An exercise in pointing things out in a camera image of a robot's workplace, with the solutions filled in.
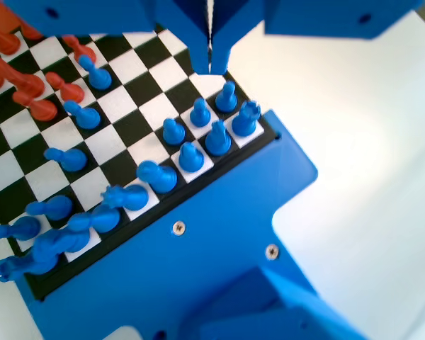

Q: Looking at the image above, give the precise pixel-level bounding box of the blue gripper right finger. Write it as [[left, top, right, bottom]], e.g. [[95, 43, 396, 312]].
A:
[[211, 0, 425, 76]]

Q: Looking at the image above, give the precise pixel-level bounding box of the blue base mounting plate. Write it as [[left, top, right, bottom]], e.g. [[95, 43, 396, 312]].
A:
[[16, 108, 319, 340]]

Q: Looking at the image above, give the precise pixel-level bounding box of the blue chess pawn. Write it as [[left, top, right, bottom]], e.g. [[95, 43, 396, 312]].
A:
[[62, 100, 102, 130], [215, 80, 239, 114], [25, 194, 74, 221], [0, 215, 42, 242], [189, 97, 211, 128], [79, 55, 112, 91], [161, 118, 186, 147], [43, 147, 89, 173]]

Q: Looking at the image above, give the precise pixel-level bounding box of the red chess bishop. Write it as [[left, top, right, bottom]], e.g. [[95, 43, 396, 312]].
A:
[[0, 19, 21, 56]]

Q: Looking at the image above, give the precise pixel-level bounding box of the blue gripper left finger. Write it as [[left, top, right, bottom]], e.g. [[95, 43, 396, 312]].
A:
[[1, 0, 212, 76]]

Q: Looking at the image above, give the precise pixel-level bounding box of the black and white chessboard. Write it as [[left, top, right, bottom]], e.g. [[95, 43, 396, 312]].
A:
[[0, 21, 281, 302]]

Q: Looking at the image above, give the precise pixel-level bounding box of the red chess queen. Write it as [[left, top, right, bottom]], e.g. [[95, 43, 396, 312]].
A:
[[0, 0, 45, 40]]

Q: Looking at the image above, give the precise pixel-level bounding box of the blue chess knight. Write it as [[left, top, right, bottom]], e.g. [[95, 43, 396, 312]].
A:
[[204, 119, 232, 157], [31, 228, 90, 263]]

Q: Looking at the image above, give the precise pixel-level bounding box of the blue chess bishop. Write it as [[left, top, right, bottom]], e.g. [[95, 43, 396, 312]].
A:
[[67, 203, 121, 234], [178, 141, 205, 174]]

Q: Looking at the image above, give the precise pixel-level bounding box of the blue chess rook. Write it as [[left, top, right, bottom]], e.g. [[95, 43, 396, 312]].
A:
[[231, 100, 262, 138], [0, 247, 61, 283]]

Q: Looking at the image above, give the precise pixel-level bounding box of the blue chess queen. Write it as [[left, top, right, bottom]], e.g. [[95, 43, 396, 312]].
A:
[[101, 183, 149, 213]]

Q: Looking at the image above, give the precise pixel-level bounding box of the blue chess king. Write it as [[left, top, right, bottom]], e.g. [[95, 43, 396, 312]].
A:
[[136, 159, 179, 195]]

